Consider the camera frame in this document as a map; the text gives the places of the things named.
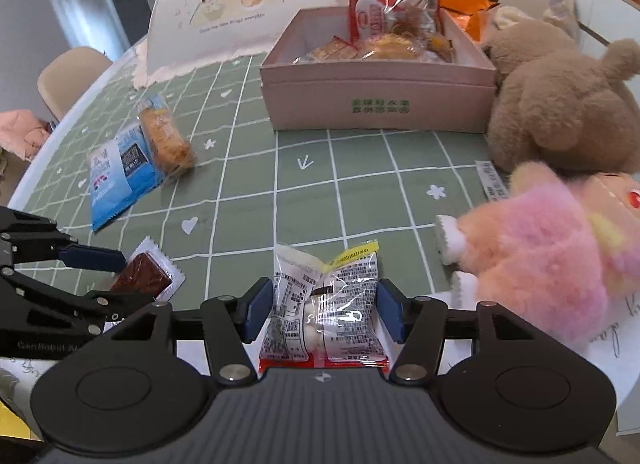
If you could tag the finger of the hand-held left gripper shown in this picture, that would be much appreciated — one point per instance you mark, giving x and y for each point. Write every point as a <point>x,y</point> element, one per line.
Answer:
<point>95,259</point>
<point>60,294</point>

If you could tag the brown pastry clear packet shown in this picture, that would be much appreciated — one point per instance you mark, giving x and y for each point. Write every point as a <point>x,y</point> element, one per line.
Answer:
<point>415,9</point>

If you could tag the orange snack bag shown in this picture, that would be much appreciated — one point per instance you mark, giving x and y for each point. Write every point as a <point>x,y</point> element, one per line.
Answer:
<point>462,2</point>

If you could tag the white handwritten paper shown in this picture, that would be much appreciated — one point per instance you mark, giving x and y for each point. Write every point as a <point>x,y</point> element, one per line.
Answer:
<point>22,369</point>
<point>620,369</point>

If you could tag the pink fluffy plush toy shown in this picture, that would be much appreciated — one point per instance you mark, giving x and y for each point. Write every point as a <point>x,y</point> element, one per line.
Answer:
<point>540,244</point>

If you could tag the orange cracker packet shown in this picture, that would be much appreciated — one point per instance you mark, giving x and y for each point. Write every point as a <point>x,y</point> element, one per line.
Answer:
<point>332,50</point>

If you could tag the green grid tablecloth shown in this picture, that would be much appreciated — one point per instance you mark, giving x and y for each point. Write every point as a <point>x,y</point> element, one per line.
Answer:
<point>250,194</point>

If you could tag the red snack bag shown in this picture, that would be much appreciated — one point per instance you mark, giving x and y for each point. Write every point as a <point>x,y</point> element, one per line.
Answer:
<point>367,14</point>

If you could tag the white printed food cover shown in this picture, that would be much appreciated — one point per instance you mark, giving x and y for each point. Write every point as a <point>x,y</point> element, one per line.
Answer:
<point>225,44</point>

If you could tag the pink cardboard box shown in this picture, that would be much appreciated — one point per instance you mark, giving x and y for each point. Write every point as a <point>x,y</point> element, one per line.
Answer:
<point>375,94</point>

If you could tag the blue snack packet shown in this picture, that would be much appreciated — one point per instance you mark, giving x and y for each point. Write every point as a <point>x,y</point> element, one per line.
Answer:
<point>115,179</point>

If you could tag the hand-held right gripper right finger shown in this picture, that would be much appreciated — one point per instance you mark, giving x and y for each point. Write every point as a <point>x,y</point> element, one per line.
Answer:
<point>390,311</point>

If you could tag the white plush toy tag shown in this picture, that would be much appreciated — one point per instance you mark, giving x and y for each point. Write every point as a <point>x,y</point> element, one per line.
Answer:
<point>492,182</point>

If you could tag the white sideboard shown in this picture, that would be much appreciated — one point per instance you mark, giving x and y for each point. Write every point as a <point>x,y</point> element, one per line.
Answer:
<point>590,4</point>

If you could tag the clear packet with red edge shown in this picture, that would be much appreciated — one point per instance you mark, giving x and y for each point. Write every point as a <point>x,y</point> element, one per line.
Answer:
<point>330,304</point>

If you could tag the brown cake clear packet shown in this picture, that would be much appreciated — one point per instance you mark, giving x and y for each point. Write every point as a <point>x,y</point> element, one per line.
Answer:
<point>145,271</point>

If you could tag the golden bread packet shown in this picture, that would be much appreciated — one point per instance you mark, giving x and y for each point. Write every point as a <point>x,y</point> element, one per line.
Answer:
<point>162,134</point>

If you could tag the brown teddy bear plush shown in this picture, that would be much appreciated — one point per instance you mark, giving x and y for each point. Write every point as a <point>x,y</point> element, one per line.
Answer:
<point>560,94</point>

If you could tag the dark orange pastry packet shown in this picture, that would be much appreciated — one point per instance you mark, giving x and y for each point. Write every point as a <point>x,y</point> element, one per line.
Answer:
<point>437,47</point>

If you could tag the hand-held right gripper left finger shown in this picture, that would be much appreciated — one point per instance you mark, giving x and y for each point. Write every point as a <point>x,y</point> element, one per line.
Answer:
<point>257,311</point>

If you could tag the pink cloth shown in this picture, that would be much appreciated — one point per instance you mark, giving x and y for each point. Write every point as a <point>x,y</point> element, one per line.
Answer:
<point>20,129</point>

